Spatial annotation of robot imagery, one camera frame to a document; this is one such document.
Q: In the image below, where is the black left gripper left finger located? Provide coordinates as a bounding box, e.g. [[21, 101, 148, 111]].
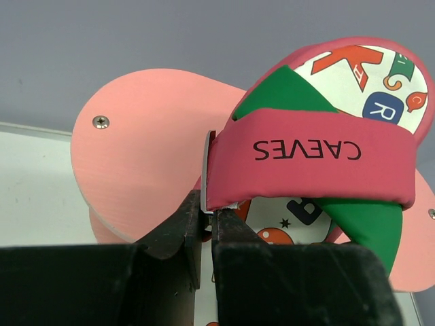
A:
[[1, 190, 202, 325]]

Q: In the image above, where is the red flip-flop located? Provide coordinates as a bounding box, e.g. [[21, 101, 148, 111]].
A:
[[201, 37, 434, 293]]

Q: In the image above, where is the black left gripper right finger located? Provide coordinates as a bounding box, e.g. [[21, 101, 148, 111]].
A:
[[212, 209, 403, 326]]

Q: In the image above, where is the pink three-tier shoe shelf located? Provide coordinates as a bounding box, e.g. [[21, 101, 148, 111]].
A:
[[71, 69, 434, 292]]

